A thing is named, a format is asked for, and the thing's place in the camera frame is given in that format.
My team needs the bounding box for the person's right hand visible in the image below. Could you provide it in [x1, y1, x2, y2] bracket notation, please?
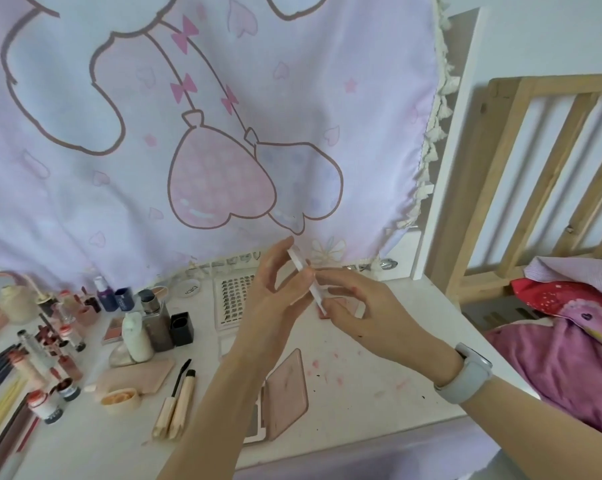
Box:
[314, 268, 464, 388]

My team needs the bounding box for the person's left hand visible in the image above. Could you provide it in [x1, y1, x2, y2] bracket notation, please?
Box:
[230, 236, 317, 378]

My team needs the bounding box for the paper instruction sheet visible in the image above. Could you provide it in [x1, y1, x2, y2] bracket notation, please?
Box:
[214, 274, 268, 331]

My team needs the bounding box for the clear eyeshadow compact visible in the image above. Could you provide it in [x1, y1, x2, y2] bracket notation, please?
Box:
[286, 244, 330, 317]

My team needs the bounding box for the pink four-pan eyeshadow palette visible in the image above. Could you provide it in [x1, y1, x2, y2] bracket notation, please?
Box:
[243, 348, 311, 444]

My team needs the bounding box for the black square foundation cap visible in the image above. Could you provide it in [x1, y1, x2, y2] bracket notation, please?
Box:
[169, 312, 196, 348]

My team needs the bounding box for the round white compact lid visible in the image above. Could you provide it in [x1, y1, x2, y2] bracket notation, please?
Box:
[173, 278, 204, 299]

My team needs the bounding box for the dark foundation box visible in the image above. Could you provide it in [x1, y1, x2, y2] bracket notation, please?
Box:
[138, 289, 176, 353]

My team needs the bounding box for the cream gold tube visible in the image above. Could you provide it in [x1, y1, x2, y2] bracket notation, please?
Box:
[166, 369, 198, 442]

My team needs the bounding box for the wooden drawer lilac front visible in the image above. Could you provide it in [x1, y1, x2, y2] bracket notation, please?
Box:
[236, 417, 507, 480]

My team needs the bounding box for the white oval compact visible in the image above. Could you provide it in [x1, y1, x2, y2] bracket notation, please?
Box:
[120, 311, 156, 364]

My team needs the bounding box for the navy lipstick cap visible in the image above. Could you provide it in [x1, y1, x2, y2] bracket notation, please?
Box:
[112, 287, 135, 313]

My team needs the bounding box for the gold clear compact cap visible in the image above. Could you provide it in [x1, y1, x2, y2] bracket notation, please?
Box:
[108, 344, 138, 369]

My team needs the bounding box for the small red blush palette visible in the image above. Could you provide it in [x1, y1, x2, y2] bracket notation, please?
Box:
[102, 316, 128, 345]

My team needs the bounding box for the navy lipstick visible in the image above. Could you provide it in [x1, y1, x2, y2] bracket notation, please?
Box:
[92, 276, 118, 313]

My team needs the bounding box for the peach foundation tube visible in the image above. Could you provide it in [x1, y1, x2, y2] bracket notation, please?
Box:
[99, 387, 144, 411]

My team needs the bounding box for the dark lip glaze wand cap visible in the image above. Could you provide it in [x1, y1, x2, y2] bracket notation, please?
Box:
[80, 286, 102, 315]

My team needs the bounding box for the small black white bottle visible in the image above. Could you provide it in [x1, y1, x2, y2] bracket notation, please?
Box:
[58, 324, 88, 353]

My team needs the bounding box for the brown lip gloss wand cap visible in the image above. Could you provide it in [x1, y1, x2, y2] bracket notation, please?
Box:
[56, 352, 85, 383]

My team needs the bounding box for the silver pink lipstick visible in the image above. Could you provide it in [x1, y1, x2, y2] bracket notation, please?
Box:
[50, 302, 76, 329]

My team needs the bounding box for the black foundation bottle cap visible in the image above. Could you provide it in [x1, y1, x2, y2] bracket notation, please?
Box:
[23, 279, 58, 319]

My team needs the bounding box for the small brown bottle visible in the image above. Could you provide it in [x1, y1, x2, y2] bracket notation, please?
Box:
[26, 391, 68, 426]

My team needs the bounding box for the beige foundation bottle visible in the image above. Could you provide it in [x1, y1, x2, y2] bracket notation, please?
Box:
[0, 285, 40, 325]

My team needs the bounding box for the person's right forearm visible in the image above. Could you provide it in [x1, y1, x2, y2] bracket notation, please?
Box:
[459, 379, 602, 480]

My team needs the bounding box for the person's left forearm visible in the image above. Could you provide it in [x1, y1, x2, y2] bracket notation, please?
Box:
[158, 357, 292, 480]

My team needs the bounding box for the white table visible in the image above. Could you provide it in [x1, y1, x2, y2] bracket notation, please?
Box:
[0, 267, 543, 480]

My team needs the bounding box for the white smartwatch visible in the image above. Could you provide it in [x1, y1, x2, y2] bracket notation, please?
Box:
[433, 343, 495, 407]

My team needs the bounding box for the red pink patterned garment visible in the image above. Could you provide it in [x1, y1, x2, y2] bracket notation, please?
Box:
[509, 278, 602, 357]

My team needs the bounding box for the magenta bed sheet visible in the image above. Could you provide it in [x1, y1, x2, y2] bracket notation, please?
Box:
[484, 317, 602, 444]

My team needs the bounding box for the lilac clothing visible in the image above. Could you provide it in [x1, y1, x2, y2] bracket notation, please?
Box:
[523, 255, 602, 307]

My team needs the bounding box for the lilac cartoon cloth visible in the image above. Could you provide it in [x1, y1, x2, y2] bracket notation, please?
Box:
[0, 0, 463, 298]

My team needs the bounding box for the wooden bed frame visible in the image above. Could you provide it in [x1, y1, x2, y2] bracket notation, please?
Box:
[424, 73, 602, 317]

